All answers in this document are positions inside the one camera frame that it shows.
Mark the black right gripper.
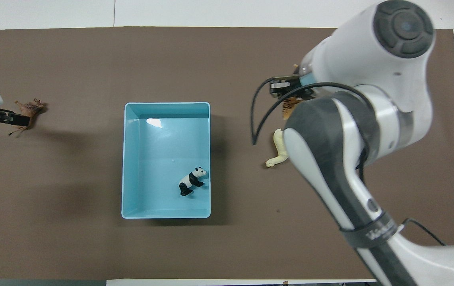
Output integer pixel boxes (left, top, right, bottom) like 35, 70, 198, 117
269, 74, 316, 99

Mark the brown lion toy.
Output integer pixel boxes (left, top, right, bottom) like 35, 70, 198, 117
8, 99, 45, 136

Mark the orange striped tiger toy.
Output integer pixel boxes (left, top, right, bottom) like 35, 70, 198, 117
282, 97, 304, 120

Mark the black white panda toy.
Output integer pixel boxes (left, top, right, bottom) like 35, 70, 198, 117
178, 166, 208, 197

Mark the light blue storage box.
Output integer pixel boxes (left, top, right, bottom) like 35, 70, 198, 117
121, 102, 212, 220

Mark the brown table mat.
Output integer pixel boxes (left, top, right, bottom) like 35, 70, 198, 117
0, 26, 454, 281

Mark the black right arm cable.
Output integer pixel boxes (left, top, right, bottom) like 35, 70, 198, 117
250, 77, 357, 146

